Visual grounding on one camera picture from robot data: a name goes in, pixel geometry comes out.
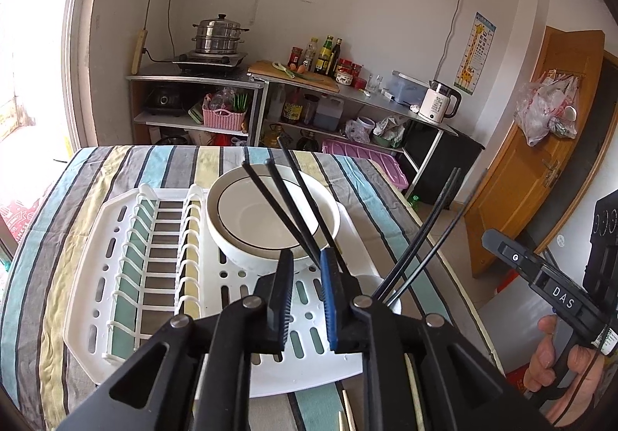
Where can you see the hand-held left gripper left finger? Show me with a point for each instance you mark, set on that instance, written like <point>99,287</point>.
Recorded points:
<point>275,305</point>

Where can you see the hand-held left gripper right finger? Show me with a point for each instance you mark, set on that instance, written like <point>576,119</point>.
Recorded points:
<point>330,300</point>

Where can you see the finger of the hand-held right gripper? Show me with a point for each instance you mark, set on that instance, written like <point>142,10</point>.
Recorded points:
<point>516,259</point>

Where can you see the white cup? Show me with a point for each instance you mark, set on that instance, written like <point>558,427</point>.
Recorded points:
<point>369,285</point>

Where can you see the wooden chopstick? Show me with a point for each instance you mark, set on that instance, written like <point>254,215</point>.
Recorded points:
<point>342,421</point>
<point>413,387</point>
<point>347,407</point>

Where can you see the person's right hand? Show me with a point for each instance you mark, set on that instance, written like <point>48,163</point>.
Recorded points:
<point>591,387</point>

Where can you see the white plastic dish rack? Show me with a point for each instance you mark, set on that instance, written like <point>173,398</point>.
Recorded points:
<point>210,276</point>

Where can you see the wooden door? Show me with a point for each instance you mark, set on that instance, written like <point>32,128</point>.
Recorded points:
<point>512,179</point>

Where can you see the white bowl black rim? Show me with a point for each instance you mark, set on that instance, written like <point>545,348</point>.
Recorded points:
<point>251,213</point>

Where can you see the green plastic bottle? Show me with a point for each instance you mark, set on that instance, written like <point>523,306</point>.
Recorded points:
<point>414,202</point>

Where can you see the hanging plastic bag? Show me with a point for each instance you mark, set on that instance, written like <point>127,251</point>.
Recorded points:
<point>536,112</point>

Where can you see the pink plastic tray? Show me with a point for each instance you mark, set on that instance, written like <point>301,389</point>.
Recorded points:
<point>357,153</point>

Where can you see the white electric kettle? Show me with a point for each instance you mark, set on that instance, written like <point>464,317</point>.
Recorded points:
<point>434,102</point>

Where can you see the crumpled plastic bags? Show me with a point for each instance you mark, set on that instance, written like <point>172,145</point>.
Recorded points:
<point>391,131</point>

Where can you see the white plastic jug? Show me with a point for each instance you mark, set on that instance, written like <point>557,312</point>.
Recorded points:
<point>328,114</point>

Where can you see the dark tumbler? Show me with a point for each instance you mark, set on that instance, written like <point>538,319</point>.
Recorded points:
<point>310,109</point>

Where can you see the pink woven basket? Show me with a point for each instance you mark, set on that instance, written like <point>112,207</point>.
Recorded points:
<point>224,118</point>

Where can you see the soy sauce bottle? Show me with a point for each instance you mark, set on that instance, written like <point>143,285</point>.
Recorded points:
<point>292,109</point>

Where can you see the blue lid plastic container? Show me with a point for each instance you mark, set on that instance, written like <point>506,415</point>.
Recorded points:
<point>405,85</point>

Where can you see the long metal counter shelf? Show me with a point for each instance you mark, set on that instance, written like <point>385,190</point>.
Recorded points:
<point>355,95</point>

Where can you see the drinking glass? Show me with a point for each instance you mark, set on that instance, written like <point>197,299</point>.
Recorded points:
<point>374,84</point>

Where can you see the small patterned bowl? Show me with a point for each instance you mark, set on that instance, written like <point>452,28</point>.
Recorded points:
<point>343,79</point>

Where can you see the red lid jar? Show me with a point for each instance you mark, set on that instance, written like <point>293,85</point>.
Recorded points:
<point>357,76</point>

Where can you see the striped tablecloth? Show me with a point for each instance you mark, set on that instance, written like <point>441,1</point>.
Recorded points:
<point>48,266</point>

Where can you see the green onion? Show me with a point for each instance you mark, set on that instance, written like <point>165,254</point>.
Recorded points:
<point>285,68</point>

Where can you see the wooden cutting board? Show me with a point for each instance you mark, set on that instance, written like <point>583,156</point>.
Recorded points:
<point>270,68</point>

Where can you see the dark sauce bottle green label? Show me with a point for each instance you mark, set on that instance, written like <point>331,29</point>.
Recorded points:
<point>325,59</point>

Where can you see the dark glass bottle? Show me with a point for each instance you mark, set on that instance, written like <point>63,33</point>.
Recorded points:
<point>337,59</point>

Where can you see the red label seasoning bottle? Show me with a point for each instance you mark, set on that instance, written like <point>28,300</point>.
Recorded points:
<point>295,59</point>

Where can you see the clear bottle yellow cap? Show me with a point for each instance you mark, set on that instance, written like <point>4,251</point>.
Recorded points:
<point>310,56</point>

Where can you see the black gas stove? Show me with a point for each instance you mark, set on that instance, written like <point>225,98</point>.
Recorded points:
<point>207,61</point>

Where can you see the short metal counter shelf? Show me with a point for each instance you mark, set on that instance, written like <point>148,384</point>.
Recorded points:
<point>154,73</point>

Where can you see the red floor mat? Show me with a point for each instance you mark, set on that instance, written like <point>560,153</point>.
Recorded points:
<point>17,218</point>

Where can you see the steel steamer pot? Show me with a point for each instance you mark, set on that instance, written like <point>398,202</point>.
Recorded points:
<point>219,37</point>

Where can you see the sliding glass door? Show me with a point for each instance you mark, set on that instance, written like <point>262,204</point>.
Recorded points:
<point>79,73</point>

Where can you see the giraffe wall poster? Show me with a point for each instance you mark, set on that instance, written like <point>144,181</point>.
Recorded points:
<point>475,54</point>

